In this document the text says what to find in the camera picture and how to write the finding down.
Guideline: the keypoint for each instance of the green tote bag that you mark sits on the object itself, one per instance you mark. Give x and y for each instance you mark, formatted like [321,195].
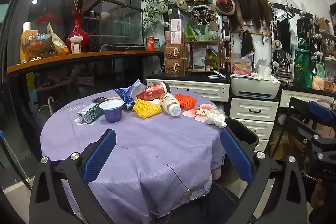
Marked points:
[303,69]

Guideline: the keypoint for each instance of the blue snack wrapper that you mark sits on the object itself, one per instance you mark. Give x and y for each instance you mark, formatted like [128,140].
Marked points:
[123,95]

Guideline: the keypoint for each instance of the purple plastic wrapper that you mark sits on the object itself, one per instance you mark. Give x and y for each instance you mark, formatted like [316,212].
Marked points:
[137,87]

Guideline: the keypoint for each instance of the pink plastic bag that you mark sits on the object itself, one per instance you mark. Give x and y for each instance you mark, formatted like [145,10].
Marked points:
[242,64]

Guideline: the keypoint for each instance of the green plastic bottle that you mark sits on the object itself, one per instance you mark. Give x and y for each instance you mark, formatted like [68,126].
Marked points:
[207,33]

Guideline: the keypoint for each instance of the clear plastic drink cup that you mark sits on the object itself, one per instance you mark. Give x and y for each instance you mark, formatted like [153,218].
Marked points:
[75,45]

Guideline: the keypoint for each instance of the yellow green bottle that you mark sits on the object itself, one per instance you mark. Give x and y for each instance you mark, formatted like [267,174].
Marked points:
[212,61]

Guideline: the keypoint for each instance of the white hair straightener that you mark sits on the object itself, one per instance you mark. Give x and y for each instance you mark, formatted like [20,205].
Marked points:
[218,74]

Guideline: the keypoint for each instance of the black snack wrapper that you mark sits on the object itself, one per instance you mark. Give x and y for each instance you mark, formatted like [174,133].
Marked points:
[98,99]

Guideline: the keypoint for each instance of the orange foam fruit net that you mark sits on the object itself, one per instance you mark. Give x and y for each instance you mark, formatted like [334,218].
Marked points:
[185,101]

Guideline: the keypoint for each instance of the white plastic drink bottle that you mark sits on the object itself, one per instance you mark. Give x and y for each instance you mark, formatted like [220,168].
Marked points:
[170,104]

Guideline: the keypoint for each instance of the brown coffee box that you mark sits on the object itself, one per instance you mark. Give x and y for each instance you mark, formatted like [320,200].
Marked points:
[173,51]
[174,66]

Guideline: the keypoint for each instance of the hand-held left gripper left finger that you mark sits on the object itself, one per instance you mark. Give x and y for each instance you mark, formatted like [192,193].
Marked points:
[99,153]

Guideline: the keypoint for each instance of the red tin can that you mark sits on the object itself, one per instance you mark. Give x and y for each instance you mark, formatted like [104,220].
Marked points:
[150,44]

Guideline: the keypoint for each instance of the black hanging wig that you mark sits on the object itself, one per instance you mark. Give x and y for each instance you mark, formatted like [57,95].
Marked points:
[247,45]

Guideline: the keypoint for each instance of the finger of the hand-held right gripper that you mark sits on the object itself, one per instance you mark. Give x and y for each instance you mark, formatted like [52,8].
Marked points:
[299,130]
[321,111]

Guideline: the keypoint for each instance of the row of hair extensions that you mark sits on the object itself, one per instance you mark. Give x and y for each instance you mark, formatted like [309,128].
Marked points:
[249,6]

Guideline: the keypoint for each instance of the small straw hat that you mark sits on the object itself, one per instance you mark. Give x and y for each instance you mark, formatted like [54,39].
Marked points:
[276,46]

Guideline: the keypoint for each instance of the bamboo shelf rack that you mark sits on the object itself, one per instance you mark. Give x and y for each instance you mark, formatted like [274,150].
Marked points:
[202,42]

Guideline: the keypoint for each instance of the amber glass bowl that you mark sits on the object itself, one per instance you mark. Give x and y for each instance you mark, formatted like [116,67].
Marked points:
[36,47]

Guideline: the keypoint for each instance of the white printer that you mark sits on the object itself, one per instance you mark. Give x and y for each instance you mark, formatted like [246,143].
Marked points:
[254,87]

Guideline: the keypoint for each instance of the ornamental headdress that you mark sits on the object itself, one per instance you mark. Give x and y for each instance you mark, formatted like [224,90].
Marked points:
[204,15]

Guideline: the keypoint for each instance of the red paper coffee cup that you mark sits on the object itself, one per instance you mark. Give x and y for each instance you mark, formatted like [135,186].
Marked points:
[152,92]

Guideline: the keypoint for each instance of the green framed picture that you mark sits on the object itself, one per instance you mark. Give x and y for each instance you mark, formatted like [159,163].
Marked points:
[320,69]

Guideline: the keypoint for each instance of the green leafy branch plant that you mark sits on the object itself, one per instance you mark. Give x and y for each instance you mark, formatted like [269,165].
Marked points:
[155,6]

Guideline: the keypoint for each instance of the red vase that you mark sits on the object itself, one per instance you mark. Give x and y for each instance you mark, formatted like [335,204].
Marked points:
[77,29]

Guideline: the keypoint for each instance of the white tissue stack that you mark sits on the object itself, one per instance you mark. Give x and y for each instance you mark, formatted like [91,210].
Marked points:
[264,71]

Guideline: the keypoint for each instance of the purple yogurt cup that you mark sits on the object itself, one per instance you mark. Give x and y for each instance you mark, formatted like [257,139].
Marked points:
[113,115]

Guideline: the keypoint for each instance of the wooden bar counter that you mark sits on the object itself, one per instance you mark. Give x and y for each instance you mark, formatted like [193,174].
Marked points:
[78,57]

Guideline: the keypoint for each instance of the purple floral tablecloth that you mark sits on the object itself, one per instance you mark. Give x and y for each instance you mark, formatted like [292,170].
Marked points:
[157,148]

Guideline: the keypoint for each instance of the pink product box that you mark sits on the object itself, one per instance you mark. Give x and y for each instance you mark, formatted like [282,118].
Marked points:
[176,25]
[176,37]

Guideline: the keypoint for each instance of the pink piggy bank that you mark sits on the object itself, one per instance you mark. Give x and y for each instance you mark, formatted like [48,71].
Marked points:
[319,82]

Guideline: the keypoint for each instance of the white vanity drawer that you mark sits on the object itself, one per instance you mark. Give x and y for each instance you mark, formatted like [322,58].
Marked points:
[189,88]

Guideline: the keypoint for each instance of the glass terrarium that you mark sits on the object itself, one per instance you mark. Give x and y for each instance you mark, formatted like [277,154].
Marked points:
[115,24]

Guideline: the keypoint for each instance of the brown paper snack bag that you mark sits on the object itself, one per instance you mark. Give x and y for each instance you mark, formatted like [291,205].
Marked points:
[59,43]

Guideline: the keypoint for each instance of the dark brown waste bin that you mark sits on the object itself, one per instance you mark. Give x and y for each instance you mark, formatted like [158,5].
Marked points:
[241,132]

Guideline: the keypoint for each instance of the black chair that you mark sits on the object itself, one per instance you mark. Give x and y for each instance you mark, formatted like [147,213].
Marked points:
[294,108]

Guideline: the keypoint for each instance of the red round embroidered hat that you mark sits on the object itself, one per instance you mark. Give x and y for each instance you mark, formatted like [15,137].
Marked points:
[223,4]

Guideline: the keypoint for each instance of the white drawer cabinet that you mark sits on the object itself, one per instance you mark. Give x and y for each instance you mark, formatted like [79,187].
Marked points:
[253,111]

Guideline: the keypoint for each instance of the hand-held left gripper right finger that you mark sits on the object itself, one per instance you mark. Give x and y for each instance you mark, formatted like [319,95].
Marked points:
[236,155]

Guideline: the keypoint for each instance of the small glass jar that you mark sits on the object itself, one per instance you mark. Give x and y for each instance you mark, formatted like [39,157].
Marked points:
[157,45]

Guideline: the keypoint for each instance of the person's right hand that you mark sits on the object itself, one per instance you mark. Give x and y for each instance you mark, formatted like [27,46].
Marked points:
[324,195]

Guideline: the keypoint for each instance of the green milk carton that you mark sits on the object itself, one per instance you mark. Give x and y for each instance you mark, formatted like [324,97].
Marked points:
[90,113]

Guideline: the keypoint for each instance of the yellow foam fruit net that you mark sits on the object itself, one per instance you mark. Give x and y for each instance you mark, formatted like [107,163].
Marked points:
[147,108]

